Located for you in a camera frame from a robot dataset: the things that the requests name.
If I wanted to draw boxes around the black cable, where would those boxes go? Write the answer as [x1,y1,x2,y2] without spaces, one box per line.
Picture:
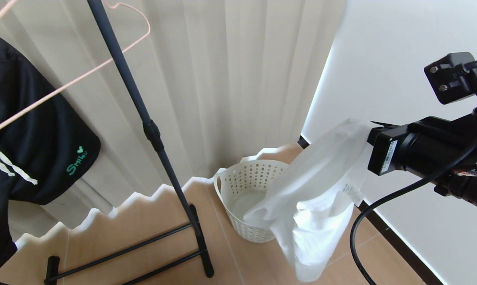
[349,59,477,285]

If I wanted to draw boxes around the white laundry basket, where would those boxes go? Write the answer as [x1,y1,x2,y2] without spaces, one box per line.
[214,160,290,243]

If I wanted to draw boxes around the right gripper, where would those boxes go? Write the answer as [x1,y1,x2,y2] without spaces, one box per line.
[367,117,477,181]

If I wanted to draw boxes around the beige curtain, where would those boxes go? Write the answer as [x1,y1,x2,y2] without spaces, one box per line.
[0,0,347,240]

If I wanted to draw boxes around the black shorts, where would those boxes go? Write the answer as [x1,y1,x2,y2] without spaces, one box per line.
[0,33,101,277]

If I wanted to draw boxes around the pink clothes hanger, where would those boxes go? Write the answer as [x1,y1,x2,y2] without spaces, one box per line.
[0,0,151,140]

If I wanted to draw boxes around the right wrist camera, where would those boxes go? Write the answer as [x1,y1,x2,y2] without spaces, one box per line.
[424,52,477,119]

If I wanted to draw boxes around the white garment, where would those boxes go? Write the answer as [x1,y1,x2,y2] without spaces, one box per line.
[243,119,376,282]

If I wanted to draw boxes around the black clothes rack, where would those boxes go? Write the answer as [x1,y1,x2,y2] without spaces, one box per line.
[44,0,215,285]

